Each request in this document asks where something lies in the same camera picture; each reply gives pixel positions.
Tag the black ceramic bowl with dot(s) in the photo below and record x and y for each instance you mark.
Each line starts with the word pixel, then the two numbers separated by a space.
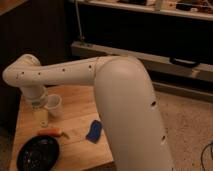
pixel 40 153

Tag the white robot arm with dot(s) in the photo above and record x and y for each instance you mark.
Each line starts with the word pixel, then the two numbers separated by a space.
pixel 125 101

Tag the black handle on shelf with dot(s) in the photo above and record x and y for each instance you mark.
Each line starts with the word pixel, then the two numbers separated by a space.
pixel 189 64

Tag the clear plastic cup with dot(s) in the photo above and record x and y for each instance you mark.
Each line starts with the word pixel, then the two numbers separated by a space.
pixel 54 105

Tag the cluttered upper shelf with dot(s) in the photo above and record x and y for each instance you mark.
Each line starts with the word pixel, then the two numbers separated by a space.
pixel 152 8

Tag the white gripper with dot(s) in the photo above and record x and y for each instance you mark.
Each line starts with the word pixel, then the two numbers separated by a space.
pixel 41 115

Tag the wooden lower shelf beam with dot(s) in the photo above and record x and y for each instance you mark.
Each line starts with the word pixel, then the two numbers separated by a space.
pixel 152 62

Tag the metal rod stand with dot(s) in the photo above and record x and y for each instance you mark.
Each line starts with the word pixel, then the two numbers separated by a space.
pixel 81 35

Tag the blue sponge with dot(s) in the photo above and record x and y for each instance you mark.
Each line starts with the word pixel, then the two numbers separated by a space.
pixel 94 132

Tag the orange carrot toy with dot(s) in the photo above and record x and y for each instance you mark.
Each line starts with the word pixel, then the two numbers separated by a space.
pixel 53 132

